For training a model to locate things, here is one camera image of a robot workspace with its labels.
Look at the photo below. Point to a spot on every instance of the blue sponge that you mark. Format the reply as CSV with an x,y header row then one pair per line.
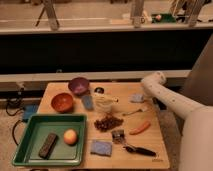
x,y
101,148

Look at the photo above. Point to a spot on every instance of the blue box on floor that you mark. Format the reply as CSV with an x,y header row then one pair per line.
x,y
28,112

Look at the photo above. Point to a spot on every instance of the dark rectangular block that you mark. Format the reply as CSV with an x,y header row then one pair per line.
x,y
48,145

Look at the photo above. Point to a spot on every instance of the small grey towel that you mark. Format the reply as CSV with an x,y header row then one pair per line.
x,y
137,98

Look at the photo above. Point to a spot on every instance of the small black round object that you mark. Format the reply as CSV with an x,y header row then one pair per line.
x,y
99,90

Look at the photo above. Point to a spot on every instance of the orange round fruit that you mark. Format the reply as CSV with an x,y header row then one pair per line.
x,y
70,137

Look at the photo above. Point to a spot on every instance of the orange-brown bowl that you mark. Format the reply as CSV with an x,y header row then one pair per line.
x,y
62,102

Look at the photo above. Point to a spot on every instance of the purple bowl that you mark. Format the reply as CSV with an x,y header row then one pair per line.
x,y
79,85

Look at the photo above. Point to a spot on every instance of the blue-grey oval object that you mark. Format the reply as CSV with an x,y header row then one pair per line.
x,y
87,102

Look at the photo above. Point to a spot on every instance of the orange carrot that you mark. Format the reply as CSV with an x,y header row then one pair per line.
x,y
140,129

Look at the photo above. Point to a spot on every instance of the pile of brown nuts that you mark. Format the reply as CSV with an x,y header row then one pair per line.
x,y
107,123

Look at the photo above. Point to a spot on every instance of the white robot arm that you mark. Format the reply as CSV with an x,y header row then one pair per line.
x,y
196,150

